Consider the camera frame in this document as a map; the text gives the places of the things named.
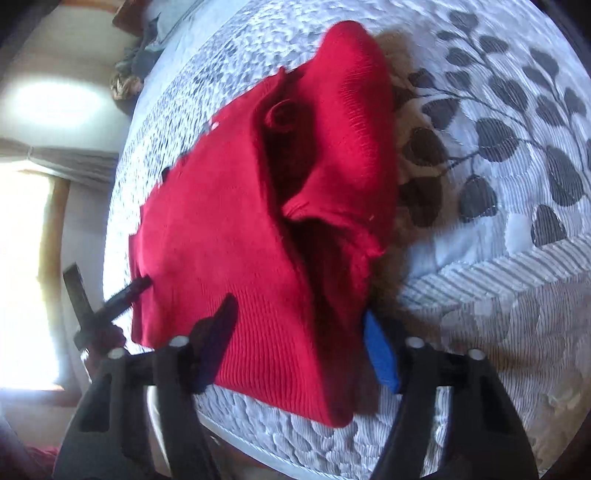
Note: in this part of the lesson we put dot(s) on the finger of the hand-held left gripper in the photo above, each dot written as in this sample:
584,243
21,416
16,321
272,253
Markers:
131,288
76,288

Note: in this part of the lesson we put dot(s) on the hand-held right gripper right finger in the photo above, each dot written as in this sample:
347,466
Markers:
381,355

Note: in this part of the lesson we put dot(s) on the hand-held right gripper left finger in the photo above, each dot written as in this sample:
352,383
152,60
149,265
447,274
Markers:
217,332

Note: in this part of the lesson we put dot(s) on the red knitted sweater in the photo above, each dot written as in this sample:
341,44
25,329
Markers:
231,230

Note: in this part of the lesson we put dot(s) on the window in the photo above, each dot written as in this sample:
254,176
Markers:
23,277

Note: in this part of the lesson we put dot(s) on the grey curtain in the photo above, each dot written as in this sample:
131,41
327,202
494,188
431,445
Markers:
60,159

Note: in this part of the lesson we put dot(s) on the grey leaf-patterned quilt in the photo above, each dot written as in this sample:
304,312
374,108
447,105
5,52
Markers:
485,230

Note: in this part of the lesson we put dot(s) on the light blue pillow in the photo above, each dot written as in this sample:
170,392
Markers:
161,27

